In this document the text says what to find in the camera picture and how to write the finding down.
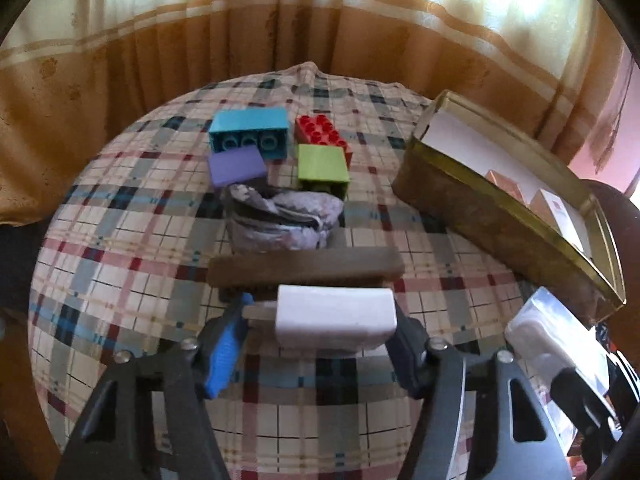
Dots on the gold tin box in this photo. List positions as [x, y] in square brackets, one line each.
[465, 210]

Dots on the grey pouch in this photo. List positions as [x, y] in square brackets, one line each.
[282, 222]

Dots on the red toy brick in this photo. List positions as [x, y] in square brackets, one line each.
[320, 130]

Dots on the plaid tablecloth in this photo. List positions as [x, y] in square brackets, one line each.
[130, 240]

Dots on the green toy brick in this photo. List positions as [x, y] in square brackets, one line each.
[322, 162]

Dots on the teal toy brick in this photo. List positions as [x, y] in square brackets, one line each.
[248, 122]

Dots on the white paper lining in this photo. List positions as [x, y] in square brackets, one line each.
[457, 137]

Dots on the brown square coaster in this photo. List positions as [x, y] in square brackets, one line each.
[507, 186]

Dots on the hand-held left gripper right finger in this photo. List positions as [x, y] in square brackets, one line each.
[401, 355]

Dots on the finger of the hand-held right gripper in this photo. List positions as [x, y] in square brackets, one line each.
[582, 400]

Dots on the clear plastic white box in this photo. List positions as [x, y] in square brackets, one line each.
[555, 332]

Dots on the white box with red label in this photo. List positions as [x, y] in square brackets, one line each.
[562, 217]

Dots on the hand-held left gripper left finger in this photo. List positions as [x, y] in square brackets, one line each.
[225, 350]

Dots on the purple block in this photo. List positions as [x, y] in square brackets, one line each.
[236, 166]

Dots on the orange and cream curtain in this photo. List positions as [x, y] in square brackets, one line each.
[175, 50]

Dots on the plain white box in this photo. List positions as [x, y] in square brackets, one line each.
[334, 316]

